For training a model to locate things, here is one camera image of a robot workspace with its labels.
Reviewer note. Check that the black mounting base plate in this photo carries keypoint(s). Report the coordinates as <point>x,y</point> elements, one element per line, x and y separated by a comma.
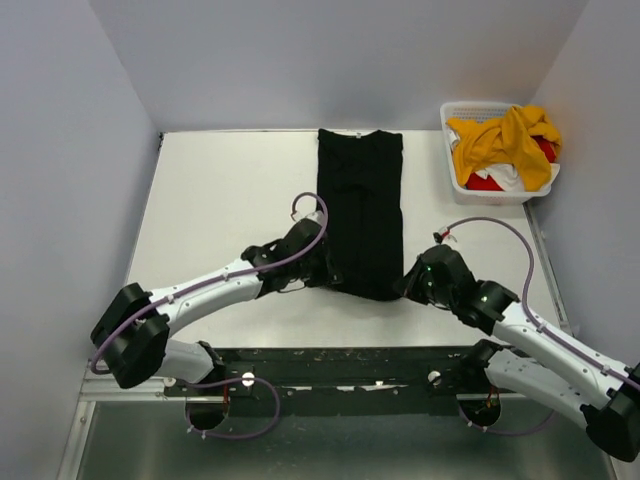
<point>331,382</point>

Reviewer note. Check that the white t-shirt in basket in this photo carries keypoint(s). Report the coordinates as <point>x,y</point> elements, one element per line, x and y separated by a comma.
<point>495,178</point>

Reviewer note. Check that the yellow t-shirt in basket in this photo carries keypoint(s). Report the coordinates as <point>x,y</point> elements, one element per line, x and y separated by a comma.
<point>508,139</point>

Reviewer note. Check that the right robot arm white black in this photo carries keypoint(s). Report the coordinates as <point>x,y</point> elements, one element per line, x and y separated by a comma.
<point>534,358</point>

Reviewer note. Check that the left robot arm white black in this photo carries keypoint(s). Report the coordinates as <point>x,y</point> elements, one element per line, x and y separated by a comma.
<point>134,338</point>

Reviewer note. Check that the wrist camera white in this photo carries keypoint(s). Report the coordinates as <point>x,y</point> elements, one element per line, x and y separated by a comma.
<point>444,236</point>
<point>316,216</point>

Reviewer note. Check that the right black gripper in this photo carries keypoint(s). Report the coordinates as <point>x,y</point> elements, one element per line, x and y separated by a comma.
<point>408,286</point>

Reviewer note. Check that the white plastic laundry basket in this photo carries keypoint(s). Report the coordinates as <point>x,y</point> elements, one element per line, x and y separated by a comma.
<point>481,111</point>

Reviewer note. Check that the red t-shirt in basket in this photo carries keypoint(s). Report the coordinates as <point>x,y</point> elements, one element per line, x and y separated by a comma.
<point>550,151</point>

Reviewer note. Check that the black t-shirt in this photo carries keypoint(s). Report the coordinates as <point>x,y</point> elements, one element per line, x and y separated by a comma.
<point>359,179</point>

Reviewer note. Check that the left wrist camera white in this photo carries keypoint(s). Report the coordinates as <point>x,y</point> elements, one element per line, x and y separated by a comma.
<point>316,216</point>

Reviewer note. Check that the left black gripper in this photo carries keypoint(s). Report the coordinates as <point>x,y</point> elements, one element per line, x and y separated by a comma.
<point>328,276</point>

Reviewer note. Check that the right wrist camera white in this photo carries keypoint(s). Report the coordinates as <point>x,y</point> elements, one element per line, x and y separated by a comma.
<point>444,236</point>

